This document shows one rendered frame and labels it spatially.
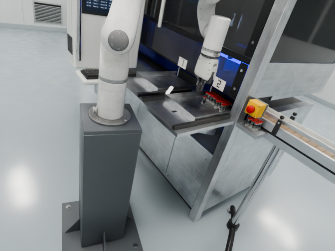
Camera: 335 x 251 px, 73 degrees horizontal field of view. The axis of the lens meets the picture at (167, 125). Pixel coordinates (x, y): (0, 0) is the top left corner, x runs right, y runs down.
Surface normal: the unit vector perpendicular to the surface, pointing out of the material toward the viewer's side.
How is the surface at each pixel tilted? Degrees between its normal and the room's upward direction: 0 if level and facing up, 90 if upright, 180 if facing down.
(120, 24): 64
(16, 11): 90
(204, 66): 91
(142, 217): 0
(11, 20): 90
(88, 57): 90
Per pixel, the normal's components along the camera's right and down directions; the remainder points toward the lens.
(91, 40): 0.55, 0.53
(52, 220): 0.21, -0.84
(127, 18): 0.49, 0.14
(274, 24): -0.80, 0.15
